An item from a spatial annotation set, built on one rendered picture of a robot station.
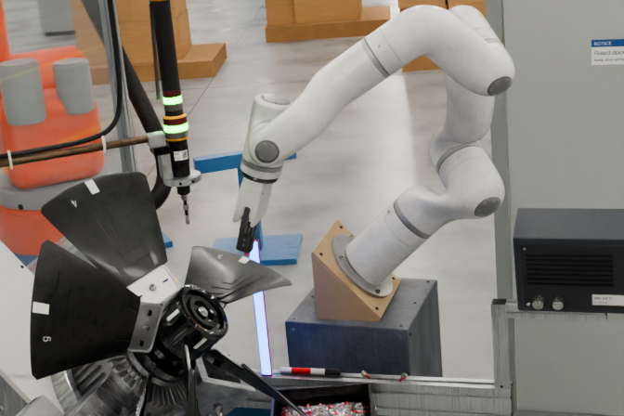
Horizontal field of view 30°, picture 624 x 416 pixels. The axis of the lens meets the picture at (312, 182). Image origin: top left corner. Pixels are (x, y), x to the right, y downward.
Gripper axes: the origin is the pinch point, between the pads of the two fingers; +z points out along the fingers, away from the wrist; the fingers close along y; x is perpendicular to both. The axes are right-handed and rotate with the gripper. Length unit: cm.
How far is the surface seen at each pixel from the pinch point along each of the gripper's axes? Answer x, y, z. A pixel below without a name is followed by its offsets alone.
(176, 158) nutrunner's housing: -10.1, 24.4, -23.4
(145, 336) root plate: -5.2, 39.6, 5.1
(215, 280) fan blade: -1.9, 10.8, 5.2
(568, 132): 61, -157, 2
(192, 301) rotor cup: 0.2, 32.4, -0.6
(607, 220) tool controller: 69, -12, -22
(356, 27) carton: -139, -863, 154
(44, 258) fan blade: -20, 54, -12
